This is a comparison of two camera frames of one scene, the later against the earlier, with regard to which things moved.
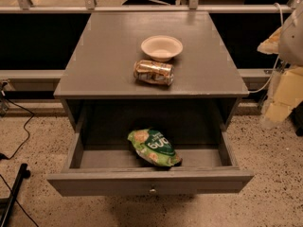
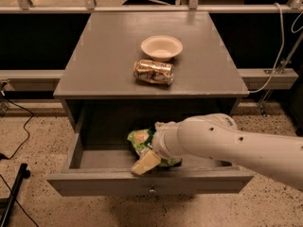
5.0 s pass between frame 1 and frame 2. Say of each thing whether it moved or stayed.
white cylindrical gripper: moved
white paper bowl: stayed
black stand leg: stayed
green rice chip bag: stayed
